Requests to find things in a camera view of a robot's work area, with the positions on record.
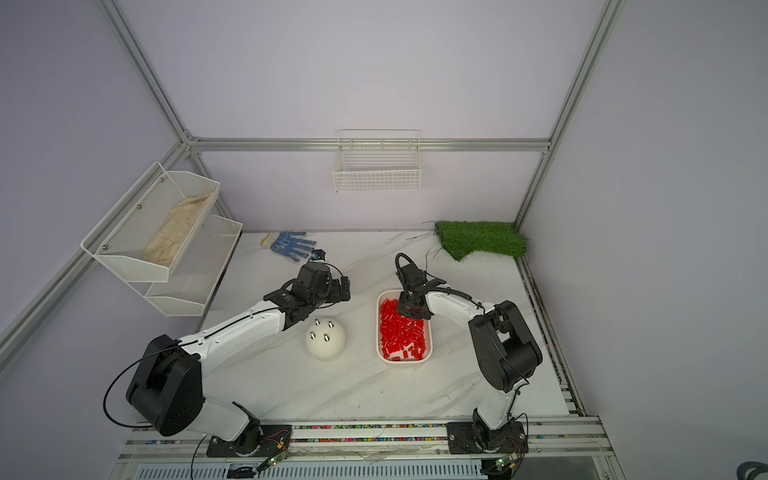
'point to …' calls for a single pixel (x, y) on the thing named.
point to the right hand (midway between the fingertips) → (410, 312)
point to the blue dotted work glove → (286, 243)
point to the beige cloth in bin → (165, 245)
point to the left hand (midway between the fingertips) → (334, 286)
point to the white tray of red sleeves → (400, 339)
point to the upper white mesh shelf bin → (148, 233)
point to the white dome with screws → (325, 339)
